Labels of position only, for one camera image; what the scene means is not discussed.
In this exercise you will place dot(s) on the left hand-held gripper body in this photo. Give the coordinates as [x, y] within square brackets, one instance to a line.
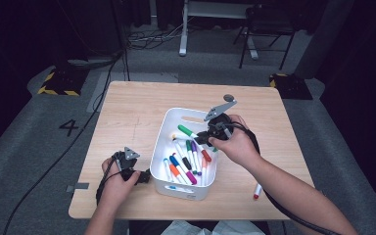
[127, 163]

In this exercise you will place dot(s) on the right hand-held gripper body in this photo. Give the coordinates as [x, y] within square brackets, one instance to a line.
[220, 127]

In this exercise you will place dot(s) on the purple marker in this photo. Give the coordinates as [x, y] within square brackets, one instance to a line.
[194, 147]

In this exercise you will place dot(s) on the white marker red cap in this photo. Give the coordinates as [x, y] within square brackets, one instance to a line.
[205, 156]

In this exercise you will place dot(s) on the dark green marker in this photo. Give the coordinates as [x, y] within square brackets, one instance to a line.
[189, 145]

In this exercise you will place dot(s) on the light green marker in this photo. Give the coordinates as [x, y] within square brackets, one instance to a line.
[186, 130]

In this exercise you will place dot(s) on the light blue marker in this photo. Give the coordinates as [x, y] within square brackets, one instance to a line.
[167, 168]

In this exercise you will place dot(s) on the yellow marker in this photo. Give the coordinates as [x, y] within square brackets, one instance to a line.
[179, 136]

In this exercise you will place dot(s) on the pink marker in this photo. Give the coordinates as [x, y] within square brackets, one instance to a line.
[204, 167]

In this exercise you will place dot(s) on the black marker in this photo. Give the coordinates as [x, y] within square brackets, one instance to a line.
[186, 163]

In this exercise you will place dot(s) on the orange marker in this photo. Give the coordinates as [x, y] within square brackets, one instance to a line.
[174, 170]

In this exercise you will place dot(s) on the dark blue marker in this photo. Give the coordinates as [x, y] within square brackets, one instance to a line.
[174, 160]

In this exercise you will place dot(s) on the white plastic storage bin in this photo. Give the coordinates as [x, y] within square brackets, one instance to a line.
[166, 130]

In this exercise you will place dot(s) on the magenta marker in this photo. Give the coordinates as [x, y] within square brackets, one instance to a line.
[191, 178]

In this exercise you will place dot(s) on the person's right hand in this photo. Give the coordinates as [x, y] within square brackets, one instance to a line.
[238, 147]

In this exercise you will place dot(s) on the person's left hand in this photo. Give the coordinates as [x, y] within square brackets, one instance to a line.
[117, 192]

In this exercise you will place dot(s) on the person's light grey clothing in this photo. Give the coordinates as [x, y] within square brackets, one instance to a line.
[189, 229]

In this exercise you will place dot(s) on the black yellow striped base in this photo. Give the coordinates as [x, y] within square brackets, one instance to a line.
[290, 86]
[62, 83]

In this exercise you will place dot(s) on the grey round stand base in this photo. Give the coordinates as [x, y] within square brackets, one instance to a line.
[88, 62]

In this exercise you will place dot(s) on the black chair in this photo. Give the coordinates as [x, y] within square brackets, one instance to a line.
[267, 27]

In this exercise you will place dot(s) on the black stand pole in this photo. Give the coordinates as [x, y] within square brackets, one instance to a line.
[122, 42]

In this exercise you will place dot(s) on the grey curtain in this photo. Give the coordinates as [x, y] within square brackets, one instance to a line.
[323, 42]

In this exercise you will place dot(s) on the white desk frame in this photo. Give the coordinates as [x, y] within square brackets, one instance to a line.
[184, 32]

